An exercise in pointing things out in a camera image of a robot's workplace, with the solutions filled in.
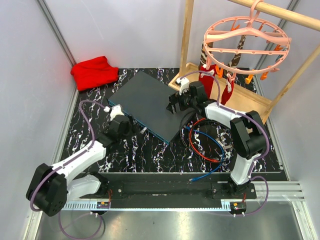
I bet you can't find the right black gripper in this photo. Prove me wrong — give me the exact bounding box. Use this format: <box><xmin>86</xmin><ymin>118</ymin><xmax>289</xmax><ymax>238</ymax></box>
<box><xmin>166</xmin><ymin>86</ymin><xmax>197</xmax><ymax>115</ymax></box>

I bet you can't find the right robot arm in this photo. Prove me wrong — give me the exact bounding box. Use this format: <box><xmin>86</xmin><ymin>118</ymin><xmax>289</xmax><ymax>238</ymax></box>
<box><xmin>166</xmin><ymin>82</ymin><xmax>270</xmax><ymax>199</ymax></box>

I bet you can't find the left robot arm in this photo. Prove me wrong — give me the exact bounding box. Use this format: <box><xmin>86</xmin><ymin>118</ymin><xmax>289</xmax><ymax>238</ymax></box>
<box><xmin>26</xmin><ymin>115</ymin><xmax>134</xmax><ymax>217</ymax></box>

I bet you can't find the red sock left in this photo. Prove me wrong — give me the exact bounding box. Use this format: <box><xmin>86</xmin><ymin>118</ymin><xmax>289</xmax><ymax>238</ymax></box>
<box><xmin>198</xmin><ymin>64</ymin><xmax>217</xmax><ymax>98</ymax></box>

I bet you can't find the red sock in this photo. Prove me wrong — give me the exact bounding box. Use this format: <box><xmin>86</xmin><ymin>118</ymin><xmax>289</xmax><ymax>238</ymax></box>
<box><xmin>198</xmin><ymin>64</ymin><xmax>217</xmax><ymax>98</ymax></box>
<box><xmin>220</xmin><ymin>73</ymin><xmax>235</xmax><ymax>105</ymax></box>

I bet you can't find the brown striped sock front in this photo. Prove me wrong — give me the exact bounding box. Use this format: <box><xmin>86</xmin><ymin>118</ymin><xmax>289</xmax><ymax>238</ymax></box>
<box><xmin>199</xmin><ymin>43</ymin><xmax>207</xmax><ymax>68</ymax></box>

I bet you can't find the brown striped sock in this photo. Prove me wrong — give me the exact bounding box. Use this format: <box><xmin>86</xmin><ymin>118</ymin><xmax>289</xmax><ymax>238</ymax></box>
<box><xmin>199</xmin><ymin>43</ymin><xmax>207</xmax><ymax>68</ymax></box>
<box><xmin>227</xmin><ymin>35</ymin><xmax>246</xmax><ymax>68</ymax></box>

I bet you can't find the red sock right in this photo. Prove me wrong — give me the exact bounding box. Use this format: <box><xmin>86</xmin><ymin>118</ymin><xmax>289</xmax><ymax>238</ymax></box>
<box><xmin>220</xmin><ymin>73</ymin><xmax>235</xmax><ymax>105</ymax></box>

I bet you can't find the red folded cloth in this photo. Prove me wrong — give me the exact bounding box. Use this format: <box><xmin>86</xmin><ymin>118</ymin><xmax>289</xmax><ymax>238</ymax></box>
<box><xmin>70</xmin><ymin>56</ymin><xmax>119</xmax><ymax>92</ymax></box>

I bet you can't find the brown striped sock back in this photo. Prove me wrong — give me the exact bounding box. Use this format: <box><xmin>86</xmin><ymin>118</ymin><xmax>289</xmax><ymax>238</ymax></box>
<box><xmin>227</xmin><ymin>35</ymin><xmax>246</xmax><ymax>68</ymax></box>

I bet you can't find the pink round clip hanger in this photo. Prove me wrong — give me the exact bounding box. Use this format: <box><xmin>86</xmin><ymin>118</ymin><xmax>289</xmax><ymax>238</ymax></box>
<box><xmin>203</xmin><ymin>0</ymin><xmax>292</xmax><ymax>80</ymax></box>

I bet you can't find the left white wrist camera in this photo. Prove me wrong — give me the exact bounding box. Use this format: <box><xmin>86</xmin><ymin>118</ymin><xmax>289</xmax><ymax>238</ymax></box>
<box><xmin>109</xmin><ymin>104</ymin><xmax>125</xmax><ymax>121</ymax></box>

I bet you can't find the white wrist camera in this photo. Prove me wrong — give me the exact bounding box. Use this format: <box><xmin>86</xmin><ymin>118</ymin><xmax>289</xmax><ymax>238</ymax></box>
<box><xmin>109</xmin><ymin>104</ymin><xmax>125</xmax><ymax>121</ymax></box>
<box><xmin>175</xmin><ymin>77</ymin><xmax>190</xmax><ymax>96</ymax></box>

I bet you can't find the black ethernet cable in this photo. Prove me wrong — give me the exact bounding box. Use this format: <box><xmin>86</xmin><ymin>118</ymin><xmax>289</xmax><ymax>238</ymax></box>
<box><xmin>179</xmin><ymin>109</ymin><xmax>238</xmax><ymax>161</ymax></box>

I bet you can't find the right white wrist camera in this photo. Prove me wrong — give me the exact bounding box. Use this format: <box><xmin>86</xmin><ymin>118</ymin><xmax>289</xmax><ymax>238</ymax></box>
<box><xmin>175</xmin><ymin>77</ymin><xmax>190</xmax><ymax>96</ymax></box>

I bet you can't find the dark blue network switch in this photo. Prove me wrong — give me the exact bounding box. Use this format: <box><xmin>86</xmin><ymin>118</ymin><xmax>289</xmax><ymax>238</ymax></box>
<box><xmin>108</xmin><ymin>71</ymin><xmax>193</xmax><ymax>145</ymax></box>

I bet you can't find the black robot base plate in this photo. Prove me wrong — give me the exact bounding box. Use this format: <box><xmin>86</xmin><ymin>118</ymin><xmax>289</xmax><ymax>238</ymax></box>
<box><xmin>78</xmin><ymin>171</ymin><xmax>291</xmax><ymax>210</ymax></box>

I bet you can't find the red ethernet cable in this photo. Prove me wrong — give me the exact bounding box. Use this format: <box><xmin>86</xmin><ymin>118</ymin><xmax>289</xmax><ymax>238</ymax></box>
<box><xmin>188</xmin><ymin>118</ymin><xmax>226</xmax><ymax>163</ymax></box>

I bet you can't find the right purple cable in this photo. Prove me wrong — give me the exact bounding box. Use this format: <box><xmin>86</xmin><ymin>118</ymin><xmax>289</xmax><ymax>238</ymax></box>
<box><xmin>177</xmin><ymin>71</ymin><xmax>271</xmax><ymax>217</ymax></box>

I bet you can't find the purple cable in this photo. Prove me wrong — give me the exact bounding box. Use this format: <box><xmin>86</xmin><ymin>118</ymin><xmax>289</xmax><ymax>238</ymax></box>
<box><xmin>29</xmin><ymin>99</ymin><xmax>111</xmax><ymax>237</ymax></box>
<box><xmin>177</xmin><ymin>71</ymin><xmax>271</xmax><ymax>217</ymax></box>

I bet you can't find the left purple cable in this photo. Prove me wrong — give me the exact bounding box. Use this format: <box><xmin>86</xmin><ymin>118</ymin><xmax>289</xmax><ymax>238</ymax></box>
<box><xmin>29</xmin><ymin>99</ymin><xmax>111</xmax><ymax>237</ymax></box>

